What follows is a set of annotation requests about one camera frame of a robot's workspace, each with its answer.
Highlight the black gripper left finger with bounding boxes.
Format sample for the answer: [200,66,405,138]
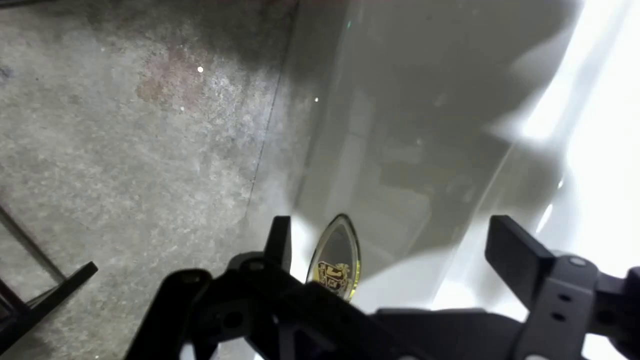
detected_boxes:
[264,213,294,273]

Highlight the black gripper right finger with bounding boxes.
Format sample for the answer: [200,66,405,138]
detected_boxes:
[484,213,560,311]

